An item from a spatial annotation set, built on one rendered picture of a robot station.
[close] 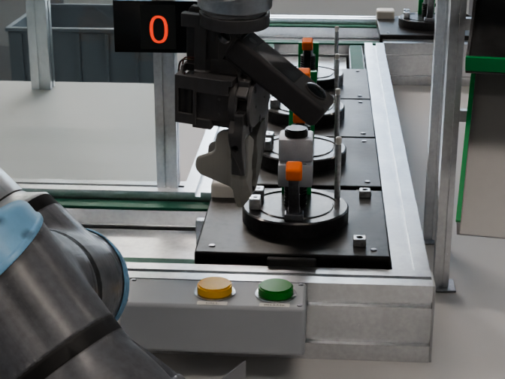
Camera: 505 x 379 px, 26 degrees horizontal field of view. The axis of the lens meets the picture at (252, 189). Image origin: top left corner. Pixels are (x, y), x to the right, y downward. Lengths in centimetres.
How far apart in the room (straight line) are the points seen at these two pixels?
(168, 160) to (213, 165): 44
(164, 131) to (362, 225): 33
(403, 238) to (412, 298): 16
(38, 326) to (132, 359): 8
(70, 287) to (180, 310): 34
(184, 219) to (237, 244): 21
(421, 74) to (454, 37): 119
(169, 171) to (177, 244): 13
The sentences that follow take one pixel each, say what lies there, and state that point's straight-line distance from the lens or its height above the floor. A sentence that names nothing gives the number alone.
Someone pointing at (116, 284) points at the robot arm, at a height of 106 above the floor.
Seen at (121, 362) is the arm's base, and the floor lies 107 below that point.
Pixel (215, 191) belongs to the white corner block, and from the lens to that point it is 152.
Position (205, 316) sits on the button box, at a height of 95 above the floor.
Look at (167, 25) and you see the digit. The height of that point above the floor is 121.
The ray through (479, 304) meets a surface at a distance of 149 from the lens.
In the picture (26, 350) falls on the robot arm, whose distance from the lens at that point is 89.
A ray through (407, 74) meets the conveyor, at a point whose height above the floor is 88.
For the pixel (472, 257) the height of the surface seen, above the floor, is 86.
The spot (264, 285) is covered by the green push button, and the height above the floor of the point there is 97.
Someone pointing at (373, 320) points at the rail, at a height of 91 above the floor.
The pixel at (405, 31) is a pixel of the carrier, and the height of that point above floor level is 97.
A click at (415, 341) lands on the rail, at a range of 133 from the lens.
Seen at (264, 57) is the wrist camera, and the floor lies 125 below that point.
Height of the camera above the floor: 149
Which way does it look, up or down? 20 degrees down
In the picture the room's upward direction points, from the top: straight up
